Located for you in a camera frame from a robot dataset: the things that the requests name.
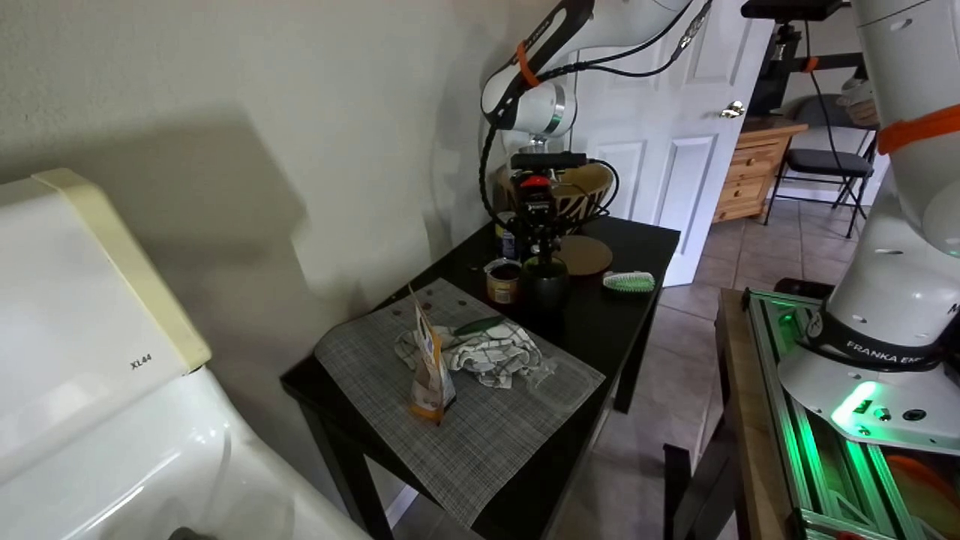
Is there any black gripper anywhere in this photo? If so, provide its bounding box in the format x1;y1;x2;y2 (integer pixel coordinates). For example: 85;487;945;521
510;166;571;271

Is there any black mug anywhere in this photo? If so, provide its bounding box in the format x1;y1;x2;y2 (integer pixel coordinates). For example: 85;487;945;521
519;258;574;338

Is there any wooden bowl with zebra pattern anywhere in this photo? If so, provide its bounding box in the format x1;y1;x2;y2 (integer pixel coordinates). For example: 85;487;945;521
493;158;618;241

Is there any round wooden coaster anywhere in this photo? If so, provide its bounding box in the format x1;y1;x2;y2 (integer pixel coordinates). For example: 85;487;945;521
547;232;615;280

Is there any green sponge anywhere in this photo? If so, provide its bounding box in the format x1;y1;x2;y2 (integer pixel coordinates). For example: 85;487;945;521
599;266;661;298

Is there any black table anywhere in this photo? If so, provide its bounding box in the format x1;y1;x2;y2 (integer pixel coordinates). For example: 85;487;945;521
280;210;683;540

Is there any crumpled grey cloth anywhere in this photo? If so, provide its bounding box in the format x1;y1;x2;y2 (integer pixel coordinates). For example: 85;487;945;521
444;318;559;393

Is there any white panel door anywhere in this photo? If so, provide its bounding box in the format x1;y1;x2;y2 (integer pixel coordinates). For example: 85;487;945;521
574;0;781;288

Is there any gray woven placemat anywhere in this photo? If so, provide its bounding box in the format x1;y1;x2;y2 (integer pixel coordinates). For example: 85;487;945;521
311;277;613;530

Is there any wooden dresser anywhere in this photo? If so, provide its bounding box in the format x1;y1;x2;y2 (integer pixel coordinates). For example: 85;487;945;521
712;117;810;227

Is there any wooden robot workbench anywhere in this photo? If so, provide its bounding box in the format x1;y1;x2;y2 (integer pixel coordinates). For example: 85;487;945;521
664;284;960;540

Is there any black folding chair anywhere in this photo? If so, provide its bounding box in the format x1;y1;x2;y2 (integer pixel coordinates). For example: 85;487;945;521
761;91;889;242

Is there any white stove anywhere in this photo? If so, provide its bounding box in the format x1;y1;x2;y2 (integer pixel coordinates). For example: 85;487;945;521
0;166;375;540

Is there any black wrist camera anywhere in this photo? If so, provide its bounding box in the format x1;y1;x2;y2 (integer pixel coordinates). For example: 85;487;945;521
506;147;590;171

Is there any green-handled utensil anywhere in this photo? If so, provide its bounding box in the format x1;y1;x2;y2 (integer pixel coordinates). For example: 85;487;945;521
448;314;506;341

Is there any black camera tripod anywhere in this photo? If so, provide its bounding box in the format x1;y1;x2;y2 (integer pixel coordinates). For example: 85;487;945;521
738;0;872;123

